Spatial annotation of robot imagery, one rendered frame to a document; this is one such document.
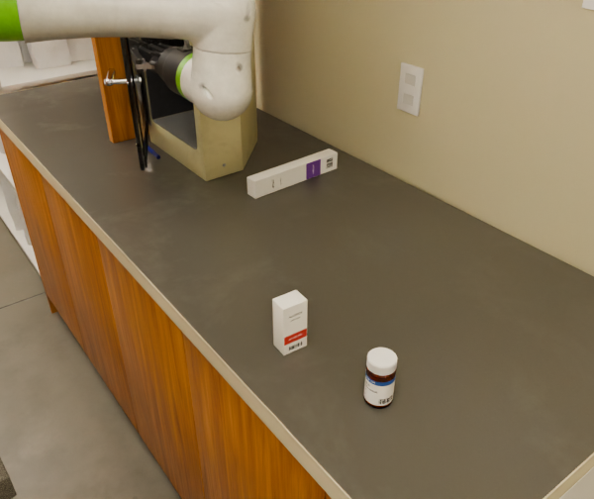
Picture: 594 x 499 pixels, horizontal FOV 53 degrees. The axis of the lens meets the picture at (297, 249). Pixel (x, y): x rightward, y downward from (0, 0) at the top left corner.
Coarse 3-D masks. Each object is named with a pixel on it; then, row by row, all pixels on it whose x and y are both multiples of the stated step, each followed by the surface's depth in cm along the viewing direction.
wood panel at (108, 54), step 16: (96, 48) 157; (112, 48) 159; (96, 64) 161; (112, 64) 161; (112, 96) 165; (128, 96) 168; (112, 112) 167; (128, 112) 170; (112, 128) 169; (128, 128) 172
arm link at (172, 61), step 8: (184, 40) 110; (184, 48) 111; (192, 48) 112; (168, 56) 111; (176, 56) 110; (184, 56) 109; (168, 64) 111; (176, 64) 109; (168, 72) 111; (168, 80) 112; (176, 88) 110
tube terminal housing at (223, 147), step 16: (160, 128) 163; (208, 128) 144; (224, 128) 147; (240, 128) 150; (256, 128) 170; (160, 144) 167; (176, 144) 158; (208, 144) 146; (224, 144) 149; (240, 144) 152; (192, 160) 153; (208, 160) 148; (224, 160) 151; (240, 160) 154; (208, 176) 151
